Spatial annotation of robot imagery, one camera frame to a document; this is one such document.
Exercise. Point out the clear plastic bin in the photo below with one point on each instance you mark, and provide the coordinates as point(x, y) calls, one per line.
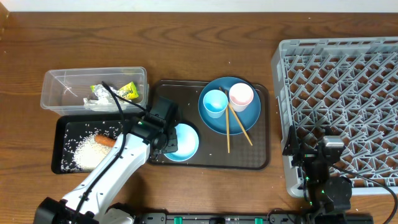
point(70, 91)

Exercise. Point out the white pink cup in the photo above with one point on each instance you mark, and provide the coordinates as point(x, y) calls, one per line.
point(240, 96)

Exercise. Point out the brown serving tray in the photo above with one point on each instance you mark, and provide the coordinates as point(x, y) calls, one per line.
point(212, 150)

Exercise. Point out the dark blue plate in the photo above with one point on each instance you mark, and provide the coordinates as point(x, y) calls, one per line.
point(248, 117)

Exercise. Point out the orange carrot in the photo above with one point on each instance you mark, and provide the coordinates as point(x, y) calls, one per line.
point(104, 140)

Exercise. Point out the grey dishwasher rack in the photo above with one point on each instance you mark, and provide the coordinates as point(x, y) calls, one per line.
point(349, 85)

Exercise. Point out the white tissue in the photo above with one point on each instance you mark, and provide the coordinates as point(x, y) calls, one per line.
point(100, 101)

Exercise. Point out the light blue cup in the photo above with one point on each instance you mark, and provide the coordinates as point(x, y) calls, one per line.
point(215, 103)

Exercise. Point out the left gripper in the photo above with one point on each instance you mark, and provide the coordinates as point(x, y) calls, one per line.
point(175, 145)

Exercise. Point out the white rice pile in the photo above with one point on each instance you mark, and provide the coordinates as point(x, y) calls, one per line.
point(80, 152)

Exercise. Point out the left wooden chopstick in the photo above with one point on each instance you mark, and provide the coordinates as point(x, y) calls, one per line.
point(227, 126)

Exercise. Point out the wooden chopstick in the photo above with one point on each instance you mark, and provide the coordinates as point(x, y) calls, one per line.
point(227, 126)
point(240, 124)

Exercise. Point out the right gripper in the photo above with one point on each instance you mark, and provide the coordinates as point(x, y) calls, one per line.
point(293, 147)

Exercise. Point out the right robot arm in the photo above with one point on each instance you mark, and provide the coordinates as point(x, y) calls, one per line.
point(328, 196)

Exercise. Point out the light blue bowl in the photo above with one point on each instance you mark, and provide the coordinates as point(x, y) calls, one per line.
point(187, 143)

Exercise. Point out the right wooden chopstick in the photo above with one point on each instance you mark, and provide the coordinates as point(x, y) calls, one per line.
point(240, 124)

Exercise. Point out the black waste tray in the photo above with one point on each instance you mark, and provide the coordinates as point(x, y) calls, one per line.
point(60, 129)

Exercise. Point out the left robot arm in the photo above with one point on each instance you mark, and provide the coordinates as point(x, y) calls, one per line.
point(90, 202)

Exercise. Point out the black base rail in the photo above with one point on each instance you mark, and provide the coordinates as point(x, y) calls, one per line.
point(248, 218)

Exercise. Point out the foil snack wrapper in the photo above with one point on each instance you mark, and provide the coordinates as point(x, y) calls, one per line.
point(128, 91)

